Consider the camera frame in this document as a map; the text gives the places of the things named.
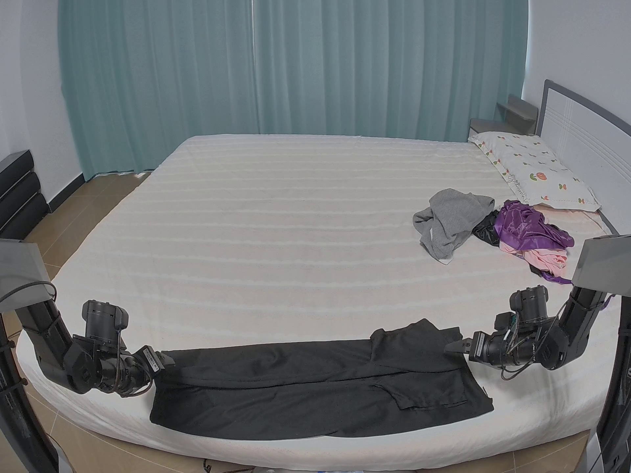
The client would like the blue-green curtain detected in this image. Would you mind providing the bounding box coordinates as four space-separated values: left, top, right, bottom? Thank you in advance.
58 0 259 182
251 0 527 143

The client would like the grey garment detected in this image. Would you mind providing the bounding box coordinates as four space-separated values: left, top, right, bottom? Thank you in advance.
412 189 496 266

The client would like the pale pink pillow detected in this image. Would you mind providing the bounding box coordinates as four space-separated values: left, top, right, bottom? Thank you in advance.
532 204 615 238

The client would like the pink garment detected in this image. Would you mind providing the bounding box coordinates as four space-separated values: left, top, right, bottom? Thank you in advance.
499 242 571 280

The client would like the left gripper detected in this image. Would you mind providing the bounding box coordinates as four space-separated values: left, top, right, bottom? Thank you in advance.
127 358 171 391

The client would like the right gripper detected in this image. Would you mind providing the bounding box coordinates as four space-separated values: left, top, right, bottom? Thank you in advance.
445 330 509 366

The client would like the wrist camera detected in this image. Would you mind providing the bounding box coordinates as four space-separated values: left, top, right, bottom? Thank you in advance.
140 345 176 376
493 312 519 337

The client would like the white printed pillow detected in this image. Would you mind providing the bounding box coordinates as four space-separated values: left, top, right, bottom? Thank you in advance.
468 131 602 212

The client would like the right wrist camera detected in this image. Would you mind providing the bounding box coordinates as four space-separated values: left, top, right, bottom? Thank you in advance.
493 312 519 337

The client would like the bed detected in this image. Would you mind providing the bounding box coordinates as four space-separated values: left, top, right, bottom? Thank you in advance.
15 79 631 468

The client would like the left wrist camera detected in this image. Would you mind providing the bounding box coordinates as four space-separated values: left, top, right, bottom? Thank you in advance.
140 345 176 376

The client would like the small black garment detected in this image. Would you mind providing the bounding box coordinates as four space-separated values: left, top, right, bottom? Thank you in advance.
472 211 502 246

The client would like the grey bedside table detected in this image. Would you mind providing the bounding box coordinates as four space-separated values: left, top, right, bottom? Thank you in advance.
468 94 539 143

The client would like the black chest of drawers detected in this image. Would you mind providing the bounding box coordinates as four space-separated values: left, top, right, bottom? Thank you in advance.
0 150 50 238

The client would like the purple garment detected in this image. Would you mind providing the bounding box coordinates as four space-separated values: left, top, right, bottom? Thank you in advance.
495 200 616 310

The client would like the black cable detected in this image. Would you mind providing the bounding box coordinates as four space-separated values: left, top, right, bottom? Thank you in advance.
500 358 539 381

